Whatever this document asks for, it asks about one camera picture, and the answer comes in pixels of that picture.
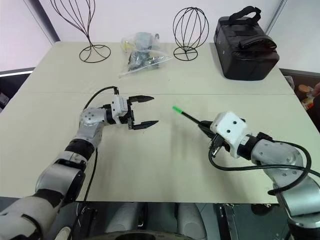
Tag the clear plastic bag of parts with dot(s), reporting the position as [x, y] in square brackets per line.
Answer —
[142, 58]

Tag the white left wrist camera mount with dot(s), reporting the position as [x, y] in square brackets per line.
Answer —
[118, 105]

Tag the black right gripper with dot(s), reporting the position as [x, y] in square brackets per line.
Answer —
[220, 143]

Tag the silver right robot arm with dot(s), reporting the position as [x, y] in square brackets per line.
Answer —
[275, 155]

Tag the black carry case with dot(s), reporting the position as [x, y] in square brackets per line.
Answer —
[242, 57]

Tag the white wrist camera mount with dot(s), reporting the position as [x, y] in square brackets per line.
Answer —
[230, 127]
[118, 105]

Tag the grey rounded shape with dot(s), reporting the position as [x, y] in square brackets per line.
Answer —
[192, 220]
[122, 217]

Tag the black metal bracket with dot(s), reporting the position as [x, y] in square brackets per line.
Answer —
[228, 222]

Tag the brown round toy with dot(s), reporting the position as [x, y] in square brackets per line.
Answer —
[303, 88]

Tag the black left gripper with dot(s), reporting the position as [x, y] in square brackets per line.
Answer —
[130, 113]

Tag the dark side desk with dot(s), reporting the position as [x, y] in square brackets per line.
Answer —
[10, 82]

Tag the green pen cap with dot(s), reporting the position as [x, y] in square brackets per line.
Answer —
[177, 109]

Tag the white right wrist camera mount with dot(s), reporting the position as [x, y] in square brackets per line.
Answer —
[230, 127]

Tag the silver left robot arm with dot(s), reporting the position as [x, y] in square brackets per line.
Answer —
[91, 118]

